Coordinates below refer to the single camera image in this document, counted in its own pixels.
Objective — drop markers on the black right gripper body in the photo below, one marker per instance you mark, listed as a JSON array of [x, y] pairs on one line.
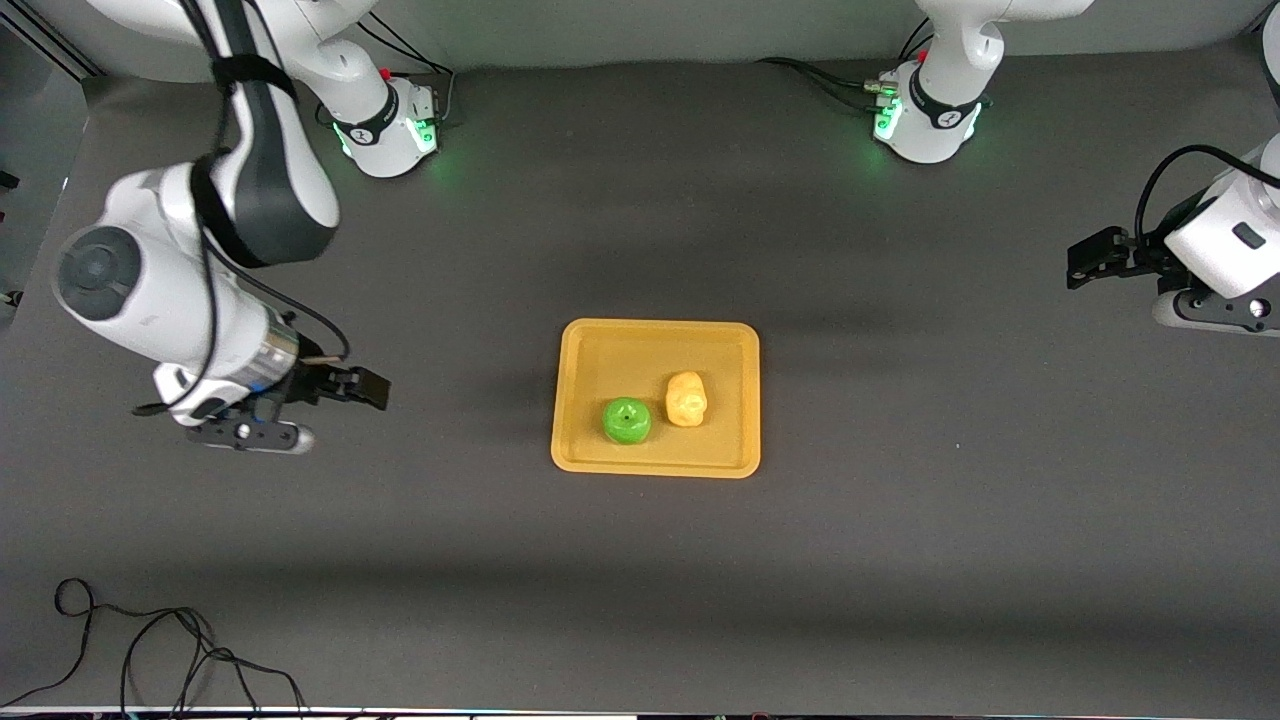
[[300, 384]]

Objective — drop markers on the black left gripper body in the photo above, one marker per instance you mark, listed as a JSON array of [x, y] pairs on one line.
[[1143, 254]]

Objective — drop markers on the green apple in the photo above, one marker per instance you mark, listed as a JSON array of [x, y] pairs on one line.
[[626, 422]]

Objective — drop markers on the yellow potato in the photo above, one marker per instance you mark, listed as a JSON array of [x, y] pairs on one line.
[[686, 398]]

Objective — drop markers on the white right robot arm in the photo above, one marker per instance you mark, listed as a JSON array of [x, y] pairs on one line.
[[150, 290]]

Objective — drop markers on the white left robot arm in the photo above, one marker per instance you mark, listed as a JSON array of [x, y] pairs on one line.
[[945, 100]]

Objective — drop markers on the yellow plastic tray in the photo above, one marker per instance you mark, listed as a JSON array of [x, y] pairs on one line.
[[610, 360]]

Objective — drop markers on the dark grey table cloth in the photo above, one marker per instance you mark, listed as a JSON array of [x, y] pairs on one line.
[[640, 560]]

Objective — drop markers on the small black table clamp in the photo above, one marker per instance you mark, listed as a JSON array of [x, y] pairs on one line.
[[8, 297], [6, 180]]

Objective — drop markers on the black metal frame rail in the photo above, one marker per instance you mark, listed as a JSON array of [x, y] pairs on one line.
[[60, 50]]

